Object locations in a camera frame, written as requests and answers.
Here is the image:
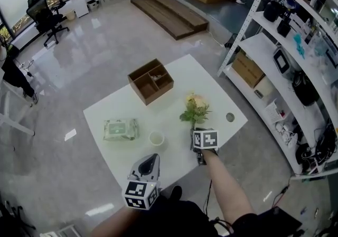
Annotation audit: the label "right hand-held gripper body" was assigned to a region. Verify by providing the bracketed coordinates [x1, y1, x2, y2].
[189, 127, 220, 167]

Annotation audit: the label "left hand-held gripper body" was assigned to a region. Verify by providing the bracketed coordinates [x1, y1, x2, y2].
[121, 168, 162, 210]

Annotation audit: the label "white translucent vase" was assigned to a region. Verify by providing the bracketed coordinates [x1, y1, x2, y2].
[148, 131, 169, 152]

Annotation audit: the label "yellow artificial flowers bunch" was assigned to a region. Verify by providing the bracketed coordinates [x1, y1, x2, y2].
[179, 92, 212, 130]

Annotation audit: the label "person's right forearm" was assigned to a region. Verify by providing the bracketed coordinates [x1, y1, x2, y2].
[204, 148, 254, 222]

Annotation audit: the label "person's left forearm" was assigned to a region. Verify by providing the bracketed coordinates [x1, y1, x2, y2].
[91, 205, 140, 237]

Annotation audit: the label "green wet wipes packet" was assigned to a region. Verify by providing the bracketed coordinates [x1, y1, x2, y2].
[102, 118, 140, 142]

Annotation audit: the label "person's black clothing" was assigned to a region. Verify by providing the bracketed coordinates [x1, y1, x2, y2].
[132, 185, 262, 237]

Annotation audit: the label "white table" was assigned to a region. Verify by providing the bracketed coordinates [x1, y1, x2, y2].
[83, 54, 249, 192]

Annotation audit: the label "brown wooden organizer box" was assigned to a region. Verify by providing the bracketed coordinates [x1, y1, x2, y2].
[127, 58, 175, 106]

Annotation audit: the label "white perforated basket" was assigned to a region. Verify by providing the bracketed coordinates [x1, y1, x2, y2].
[265, 101, 285, 123]

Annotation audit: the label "white paper sheet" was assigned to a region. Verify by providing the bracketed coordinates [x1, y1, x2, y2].
[64, 128, 77, 141]

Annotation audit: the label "closed cardboard box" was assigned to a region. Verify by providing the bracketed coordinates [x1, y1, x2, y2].
[231, 51, 265, 89]

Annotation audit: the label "white appliance with black screen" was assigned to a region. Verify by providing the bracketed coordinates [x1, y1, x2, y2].
[273, 48, 295, 74]

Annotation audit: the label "white metal shelving unit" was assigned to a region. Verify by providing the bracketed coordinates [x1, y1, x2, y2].
[217, 0, 338, 180]

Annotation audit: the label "black equipment pack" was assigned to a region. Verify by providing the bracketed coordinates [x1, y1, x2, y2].
[257, 206, 303, 237]

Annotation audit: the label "black round pot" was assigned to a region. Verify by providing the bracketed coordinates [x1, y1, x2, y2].
[293, 72, 320, 106]

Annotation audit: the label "brown wooden steps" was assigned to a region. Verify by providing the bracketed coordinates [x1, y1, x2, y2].
[130, 0, 209, 41]

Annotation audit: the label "teal plastic figure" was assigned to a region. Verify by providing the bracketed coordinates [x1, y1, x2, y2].
[293, 33, 307, 59]

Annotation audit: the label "white side desk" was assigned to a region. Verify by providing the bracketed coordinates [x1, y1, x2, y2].
[0, 68, 36, 149]

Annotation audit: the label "black round speaker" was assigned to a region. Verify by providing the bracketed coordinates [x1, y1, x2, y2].
[263, 0, 280, 22]

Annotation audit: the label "black office chair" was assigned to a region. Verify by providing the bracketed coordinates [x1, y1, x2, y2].
[26, 0, 70, 48]

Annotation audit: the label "red floor cable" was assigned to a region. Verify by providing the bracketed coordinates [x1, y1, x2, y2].
[271, 177, 291, 208]

